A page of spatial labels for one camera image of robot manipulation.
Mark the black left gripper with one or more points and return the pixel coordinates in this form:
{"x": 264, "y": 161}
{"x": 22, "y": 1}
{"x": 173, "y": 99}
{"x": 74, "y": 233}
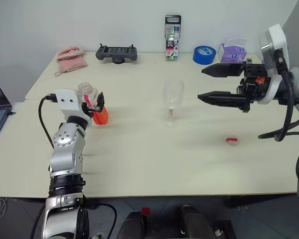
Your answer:
{"x": 93, "y": 108}

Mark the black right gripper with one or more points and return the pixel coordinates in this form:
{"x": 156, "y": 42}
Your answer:
{"x": 255, "y": 84}

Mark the bottle with orange liquid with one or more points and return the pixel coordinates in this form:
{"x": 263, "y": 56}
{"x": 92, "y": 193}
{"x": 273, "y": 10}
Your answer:
{"x": 101, "y": 118}

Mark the clear wine glass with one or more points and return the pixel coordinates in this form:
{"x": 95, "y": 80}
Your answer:
{"x": 173, "y": 92}

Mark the red white bottle cap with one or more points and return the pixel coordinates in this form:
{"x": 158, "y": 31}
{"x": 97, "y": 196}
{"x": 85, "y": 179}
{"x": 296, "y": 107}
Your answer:
{"x": 232, "y": 140}

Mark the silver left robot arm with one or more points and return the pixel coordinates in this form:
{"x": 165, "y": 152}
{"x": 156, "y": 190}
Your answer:
{"x": 67, "y": 154}

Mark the purple tissue box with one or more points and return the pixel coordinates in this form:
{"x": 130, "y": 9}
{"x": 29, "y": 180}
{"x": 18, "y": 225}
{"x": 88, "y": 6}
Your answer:
{"x": 231, "y": 53}

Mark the blue tape roll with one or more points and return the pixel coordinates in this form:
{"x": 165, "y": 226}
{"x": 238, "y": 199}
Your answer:
{"x": 204, "y": 55}

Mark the pink folded towel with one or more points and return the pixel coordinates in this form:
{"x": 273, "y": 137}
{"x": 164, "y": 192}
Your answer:
{"x": 72, "y": 61}

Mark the grey handheld controller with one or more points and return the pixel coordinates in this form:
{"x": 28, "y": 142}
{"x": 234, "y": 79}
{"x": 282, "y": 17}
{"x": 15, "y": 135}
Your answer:
{"x": 115, "y": 53}

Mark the marker pen pack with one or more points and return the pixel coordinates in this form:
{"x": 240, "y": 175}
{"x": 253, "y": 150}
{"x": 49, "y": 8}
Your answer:
{"x": 172, "y": 42}

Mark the small red block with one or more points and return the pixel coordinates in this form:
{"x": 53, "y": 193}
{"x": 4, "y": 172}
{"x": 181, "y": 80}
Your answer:
{"x": 146, "y": 210}

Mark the dark rounded shape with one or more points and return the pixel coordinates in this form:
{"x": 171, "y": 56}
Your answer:
{"x": 133, "y": 226}
{"x": 194, "y": 221}

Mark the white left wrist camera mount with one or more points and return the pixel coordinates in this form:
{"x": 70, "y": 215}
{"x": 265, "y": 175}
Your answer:
{"x": 68, "y": 100}

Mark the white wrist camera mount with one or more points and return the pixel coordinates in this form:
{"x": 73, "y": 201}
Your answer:
{"x": 68, "y": 100}
{"x": 275, "y": 39}

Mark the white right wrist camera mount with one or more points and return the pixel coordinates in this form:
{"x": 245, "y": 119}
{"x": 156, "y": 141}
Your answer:
{"x": 275, "y": 39}

